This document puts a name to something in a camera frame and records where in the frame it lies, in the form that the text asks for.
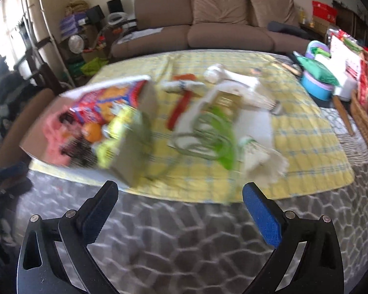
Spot wooden stick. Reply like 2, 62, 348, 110
332, 95, 355, 137

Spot purple plastic bowl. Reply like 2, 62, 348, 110
304, 40, 331, 59

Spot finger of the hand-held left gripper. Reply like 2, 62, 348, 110
0, 162, 31, 187

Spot orange ball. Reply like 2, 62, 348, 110
82, 123, 105, 143

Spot green packet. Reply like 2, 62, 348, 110
300, 58, 340, 87

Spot white cardboard box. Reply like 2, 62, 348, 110
20, 75, 159, 188

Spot yellow-green bag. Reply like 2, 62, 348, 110
79, 56, 110, 76

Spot white paper sheets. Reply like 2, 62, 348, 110
122, 27, 165, 42

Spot brown sofa cushion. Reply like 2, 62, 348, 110
190, 0, 250, 25
246, 0, 295, 29

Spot pile of red snack packets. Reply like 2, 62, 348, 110
329, 30, 368, 105

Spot yellow checked quilted mat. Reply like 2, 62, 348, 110
28, 50, 355, 205

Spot red cardboard box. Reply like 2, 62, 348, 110
312, 0, 338, 23

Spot brown sofa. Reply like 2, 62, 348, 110
111, 0, 314, 59

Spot dark grey cushion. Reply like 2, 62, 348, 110
268, 21, 309, 36

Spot white tissue pack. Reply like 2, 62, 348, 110
314, 53, 357, 102

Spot blue round container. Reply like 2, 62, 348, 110
300, 70, 334, 101

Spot black speaker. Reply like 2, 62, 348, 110
107, 0, 124, 15

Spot round white disc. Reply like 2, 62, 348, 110
67, 35, 85, 53

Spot wicker basket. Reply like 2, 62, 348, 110
350, 88, 368, 172

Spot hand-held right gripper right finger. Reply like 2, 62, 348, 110
242, 182, 345, 294

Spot grey patterned blanket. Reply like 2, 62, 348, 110
15, 54, 368, 294

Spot red flat strip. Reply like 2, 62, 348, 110
166, 73, 200, 130

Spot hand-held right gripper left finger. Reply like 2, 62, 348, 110
17, 180, 118, 294

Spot stack of purple boxes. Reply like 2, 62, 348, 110
59, 12, 88, 39

